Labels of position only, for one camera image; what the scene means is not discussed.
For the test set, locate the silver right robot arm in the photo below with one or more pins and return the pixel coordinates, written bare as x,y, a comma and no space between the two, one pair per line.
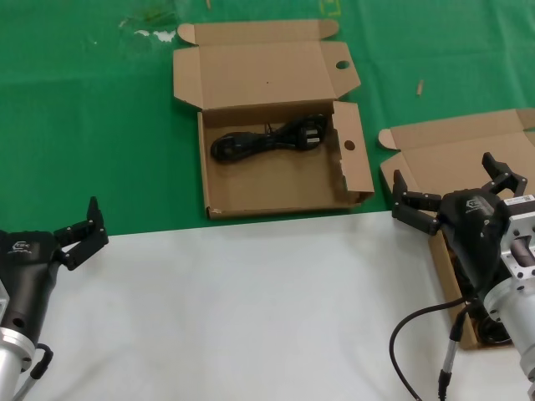
514,317

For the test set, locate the open cardboard box round holes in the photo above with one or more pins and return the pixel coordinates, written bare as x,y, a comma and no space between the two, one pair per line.
267,184

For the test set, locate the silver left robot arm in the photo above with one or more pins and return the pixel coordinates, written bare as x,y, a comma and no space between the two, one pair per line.
10,359

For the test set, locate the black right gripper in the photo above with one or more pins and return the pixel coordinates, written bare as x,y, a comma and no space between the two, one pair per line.
472,225

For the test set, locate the white paper scrap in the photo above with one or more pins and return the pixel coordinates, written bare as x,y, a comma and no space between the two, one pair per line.
141,32
166,36

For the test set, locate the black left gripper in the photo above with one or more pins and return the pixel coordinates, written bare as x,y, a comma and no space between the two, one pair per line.
25,271

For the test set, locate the green table mat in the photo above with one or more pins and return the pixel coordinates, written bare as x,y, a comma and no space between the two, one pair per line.
83,125

